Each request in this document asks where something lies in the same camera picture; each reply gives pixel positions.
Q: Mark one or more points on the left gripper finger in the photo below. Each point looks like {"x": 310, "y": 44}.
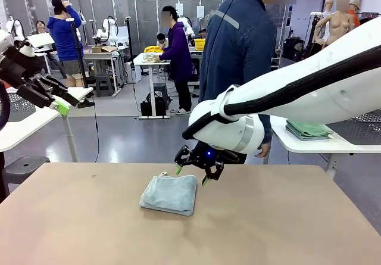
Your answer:
{"x": 44, "y": 101}
{"x": 59, "y": 90}

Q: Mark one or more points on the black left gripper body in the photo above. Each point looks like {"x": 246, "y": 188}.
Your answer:
{"x": 16, "y": 68}

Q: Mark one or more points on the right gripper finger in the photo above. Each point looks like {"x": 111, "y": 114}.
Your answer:
{"x": 212, "y": 172}
{"x": 183, "y": 157}

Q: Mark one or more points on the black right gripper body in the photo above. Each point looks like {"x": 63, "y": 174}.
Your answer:
{"x": 208, "y": 155}

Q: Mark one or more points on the light blue terry towel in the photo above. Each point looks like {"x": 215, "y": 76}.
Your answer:
{"x": 169, "y": 193}

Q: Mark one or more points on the green towel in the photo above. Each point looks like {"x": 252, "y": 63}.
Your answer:
{"x": 309, "y": 126}

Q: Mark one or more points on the grey perforated plastic basket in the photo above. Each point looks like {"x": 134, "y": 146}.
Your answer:
{"x": 357, "y": 128}
{"x": 18, "y": 109}

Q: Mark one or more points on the small white robot arm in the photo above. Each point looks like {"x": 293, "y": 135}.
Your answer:
{"x": 187, "y": 23}
{"x": 108, "y": 26}
{"x": 18, "y": 28}

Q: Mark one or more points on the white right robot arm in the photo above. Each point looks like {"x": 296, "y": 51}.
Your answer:
{"x": 327, "y": 83}

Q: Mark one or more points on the person's right denim forearm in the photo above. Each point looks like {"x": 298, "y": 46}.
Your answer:
{"x": 265, "y": 128}

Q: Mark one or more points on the yellow shopping basket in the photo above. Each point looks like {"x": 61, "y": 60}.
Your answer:
{"x": 199, "y": 44}

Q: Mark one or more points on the person's right hand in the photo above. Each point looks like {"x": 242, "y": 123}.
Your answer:
{"x": 264, "y": 149}

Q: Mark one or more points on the large white table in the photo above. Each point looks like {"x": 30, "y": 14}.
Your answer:
{"x": 29, "y": 125}
{"x": 312, "y": 147}

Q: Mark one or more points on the long white work table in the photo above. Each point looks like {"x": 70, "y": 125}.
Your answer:
{"x": 47, "y": 55}

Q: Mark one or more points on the black tripod pole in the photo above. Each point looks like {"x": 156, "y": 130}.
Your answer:
{"x": 78, "y": 56}

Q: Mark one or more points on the grey plastic step stool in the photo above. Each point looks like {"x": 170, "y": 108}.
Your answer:
{"x": 104, "y": 84}
{"x": 160, "y": 90}

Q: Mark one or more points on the seated person in black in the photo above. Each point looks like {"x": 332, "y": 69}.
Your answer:
{"x": 41, "y": 26}

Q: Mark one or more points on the person in blue hoodie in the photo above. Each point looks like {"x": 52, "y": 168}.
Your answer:
{"x": 64, "y": 38}

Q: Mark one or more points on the flat cardboard box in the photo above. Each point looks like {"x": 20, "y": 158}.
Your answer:
{"x": 102, "y": 49}

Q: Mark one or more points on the black bag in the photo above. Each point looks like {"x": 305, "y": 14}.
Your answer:
{"x": 146, "y": 108}

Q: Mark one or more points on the black round stool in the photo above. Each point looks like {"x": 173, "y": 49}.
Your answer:
{"x": 25, "y": 165}

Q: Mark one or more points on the white standing desk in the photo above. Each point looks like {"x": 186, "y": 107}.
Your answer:
{"x": 151, "y": 92}

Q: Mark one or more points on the white computer case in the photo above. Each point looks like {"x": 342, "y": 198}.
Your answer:
{"x": 134, "y": 73}

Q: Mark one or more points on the cream cloth pile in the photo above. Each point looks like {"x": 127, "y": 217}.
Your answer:
{"x": 150, "y": 57}

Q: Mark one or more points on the yellow cloth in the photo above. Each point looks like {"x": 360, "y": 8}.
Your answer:
{"x": 153, "y": 49}

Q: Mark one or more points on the person in purple hoodie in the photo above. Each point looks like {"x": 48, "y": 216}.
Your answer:
{"x": 178, "y": 53}

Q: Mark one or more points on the person in denim jacket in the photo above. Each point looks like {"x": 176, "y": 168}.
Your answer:
{"x": 238, "y": 53}

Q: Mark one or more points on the seated person in white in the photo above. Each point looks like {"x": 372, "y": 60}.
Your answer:
{"x": 162, "y": 42}

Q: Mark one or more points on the wooden shoe rack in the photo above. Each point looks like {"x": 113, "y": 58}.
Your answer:
{"x": 276, "y": 59}

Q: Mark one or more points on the person wearing dark cap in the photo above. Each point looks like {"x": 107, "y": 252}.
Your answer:
{"x": 203, "y": 33}

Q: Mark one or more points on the white panel on stand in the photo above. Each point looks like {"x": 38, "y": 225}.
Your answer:
{"x": 179, "y": 9}
{"x": 201, "y": 12}

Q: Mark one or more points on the beige mannequin with black trousers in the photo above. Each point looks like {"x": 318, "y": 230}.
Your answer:
{"x": 336, "y": 26}

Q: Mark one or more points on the white mannequin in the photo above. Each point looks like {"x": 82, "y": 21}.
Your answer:
{"x": 327, "y": 6}

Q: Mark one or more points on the mannequin in orange clothes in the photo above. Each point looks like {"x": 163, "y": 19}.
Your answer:
{"x": 354, "y": 16}

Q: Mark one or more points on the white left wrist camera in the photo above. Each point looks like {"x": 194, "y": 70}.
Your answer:
{"x": 41, "y": 41}

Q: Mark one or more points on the white metal frame table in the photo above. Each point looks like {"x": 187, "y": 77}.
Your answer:
{"x": 104, "y": 54}

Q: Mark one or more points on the black camera stand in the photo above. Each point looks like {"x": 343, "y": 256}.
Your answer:
{"x": 129, "y": 38}

